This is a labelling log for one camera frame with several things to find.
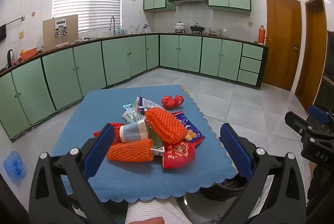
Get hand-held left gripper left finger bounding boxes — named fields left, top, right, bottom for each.
left=29, top=123, right=128, bottom=224

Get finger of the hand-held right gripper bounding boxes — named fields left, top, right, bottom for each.
left=284, top=111, right=317, bottom=141
left=307, top=105, right=331, bottom=124

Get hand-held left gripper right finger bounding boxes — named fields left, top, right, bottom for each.
left=220, top=123, right=306, bottom=224

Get small orange foam net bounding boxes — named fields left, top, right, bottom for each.
left=106, top=139, right=154, bottom=162

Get red plastic bag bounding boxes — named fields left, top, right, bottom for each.
left=93, top=122, right=126, bottom=139
left=161, top=95, right=184, bottom=109

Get white cup with grey label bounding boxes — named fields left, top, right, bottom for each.
left=119, top=119, right=149, bottom=143

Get bin with black bag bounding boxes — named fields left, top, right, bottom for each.
left=200, top=174, right=248, bottom=201

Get blue snack packet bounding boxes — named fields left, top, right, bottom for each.
left=174, top=112, right=204, bottom=145

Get red snack packet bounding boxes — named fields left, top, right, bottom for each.
left=162, top=141, right=196, bottom=170

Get large orange foam net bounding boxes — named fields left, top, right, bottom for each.
left=145, top=107, right=188, bottom=145

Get blue scalloped table mat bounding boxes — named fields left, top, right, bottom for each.
left=51, top=85, right=238, bottom=202

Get dark glass cabinet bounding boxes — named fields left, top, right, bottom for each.
left=313, top=30, right=334, bottom=113

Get green and white packet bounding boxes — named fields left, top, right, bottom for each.
left=122, top=97, right=147, bottom=124

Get small white red wrapper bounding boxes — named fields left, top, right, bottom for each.
left=150, top=146, right=165, bottom=157

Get brown wooden door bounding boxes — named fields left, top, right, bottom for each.
left=295, top=0, right=328, bottom=111
left=262, top=0, right=302, bottom=91

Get red blue white packet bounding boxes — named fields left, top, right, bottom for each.
left=137, top=96, right=165, bottom=112

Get person's leg in striped trousers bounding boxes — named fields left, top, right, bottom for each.
left=125, top=199, right=192, bottom=224

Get blue plastic bag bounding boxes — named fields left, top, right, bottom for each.
left=3, top=151, right=27, bottom=184

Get red thermos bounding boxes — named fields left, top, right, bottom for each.
left=258, top=25, right=267, bottom=44

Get green base cabinets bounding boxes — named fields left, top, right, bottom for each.
left=0, top=32, right=269, bottom=140

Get orange basket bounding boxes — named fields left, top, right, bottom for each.
left=19, top=48, right=38, bottom=61

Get row of glass jars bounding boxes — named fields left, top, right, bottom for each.
left=205, top=27, right=227, bottom=37

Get black wok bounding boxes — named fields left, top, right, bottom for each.
left=190, top=23, right=205, bottom=33

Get metal kettle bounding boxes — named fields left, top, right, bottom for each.
left=6, top=49, right=15, bottom=67

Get range hood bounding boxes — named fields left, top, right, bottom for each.
left=167, top=0, right=209, bottom=7

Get white metal bracket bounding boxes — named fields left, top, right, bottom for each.
left=53, top=19, right=69, bottom=36

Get metal towel rail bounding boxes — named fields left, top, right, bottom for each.
left=5, top=15, right=26, bottom=25

